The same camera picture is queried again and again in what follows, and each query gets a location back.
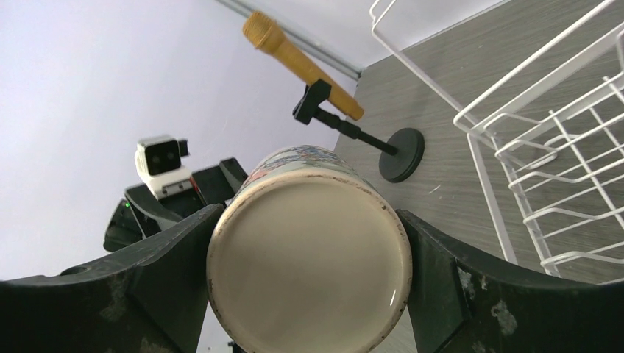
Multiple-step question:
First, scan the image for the white wire dish rack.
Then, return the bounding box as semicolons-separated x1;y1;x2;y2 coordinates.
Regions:
369;1;623;285

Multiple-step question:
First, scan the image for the brown microphone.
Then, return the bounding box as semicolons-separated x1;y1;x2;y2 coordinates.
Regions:
242;11;364;121

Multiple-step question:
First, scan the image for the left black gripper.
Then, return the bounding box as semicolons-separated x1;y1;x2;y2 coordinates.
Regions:
103;157;247;252

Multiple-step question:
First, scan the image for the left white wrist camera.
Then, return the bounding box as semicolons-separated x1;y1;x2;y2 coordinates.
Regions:
135;135;193;200

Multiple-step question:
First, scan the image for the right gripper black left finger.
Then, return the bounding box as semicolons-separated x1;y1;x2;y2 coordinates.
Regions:
1;204;224;352

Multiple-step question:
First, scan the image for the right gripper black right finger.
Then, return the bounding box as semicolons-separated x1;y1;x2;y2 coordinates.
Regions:
398;210;623;352

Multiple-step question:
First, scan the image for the cream floral cup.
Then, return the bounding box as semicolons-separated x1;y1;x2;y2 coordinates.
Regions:
206;145;413;352

